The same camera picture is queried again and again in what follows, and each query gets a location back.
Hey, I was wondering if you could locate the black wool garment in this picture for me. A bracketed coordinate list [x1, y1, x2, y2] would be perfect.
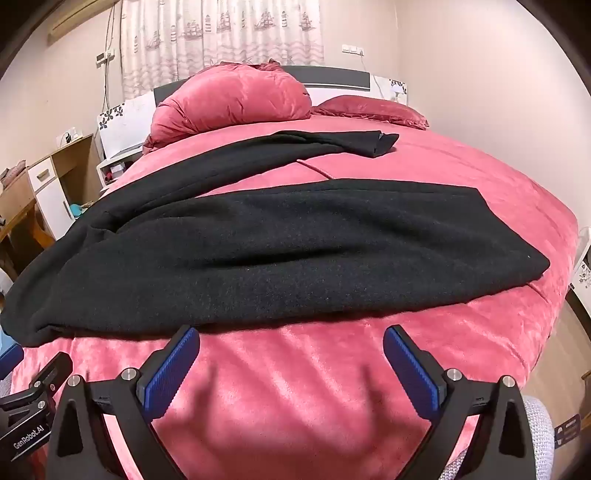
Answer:
[1, 130, 550, 347]

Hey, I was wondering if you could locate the grey fabric chair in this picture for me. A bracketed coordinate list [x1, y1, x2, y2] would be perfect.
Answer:
[438, 393, 555, 480]

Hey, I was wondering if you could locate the pink velvet bed cover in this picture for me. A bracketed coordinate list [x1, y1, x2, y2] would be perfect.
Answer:
[13, 115, 578, 479]

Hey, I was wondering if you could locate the wooden desk with cabinet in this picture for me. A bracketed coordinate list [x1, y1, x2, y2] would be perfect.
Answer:
[1, 135, 101, 280]

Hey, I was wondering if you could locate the white bedside table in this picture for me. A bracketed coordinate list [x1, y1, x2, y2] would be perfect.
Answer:
[96, 145, 142, 189]

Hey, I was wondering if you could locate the white and grey headboard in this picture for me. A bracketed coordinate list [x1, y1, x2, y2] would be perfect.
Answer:
[97, 65, 408, 159]

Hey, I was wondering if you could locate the folded red duvet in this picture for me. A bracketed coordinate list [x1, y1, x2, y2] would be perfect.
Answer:
[142, 60, 312, 154]

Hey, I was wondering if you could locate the dark red pillow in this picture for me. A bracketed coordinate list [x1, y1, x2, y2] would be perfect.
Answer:
[311, 95, 430, 130]

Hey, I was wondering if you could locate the patterned white curtain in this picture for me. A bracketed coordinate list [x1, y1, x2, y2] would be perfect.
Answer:
[120, 0, 325, 99]

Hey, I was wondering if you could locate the air conditioner unit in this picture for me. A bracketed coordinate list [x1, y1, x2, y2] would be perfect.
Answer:
[47, 0, 118, 45]

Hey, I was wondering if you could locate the wall power strip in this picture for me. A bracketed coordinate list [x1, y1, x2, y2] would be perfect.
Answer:
[342, 44, 363, 57]

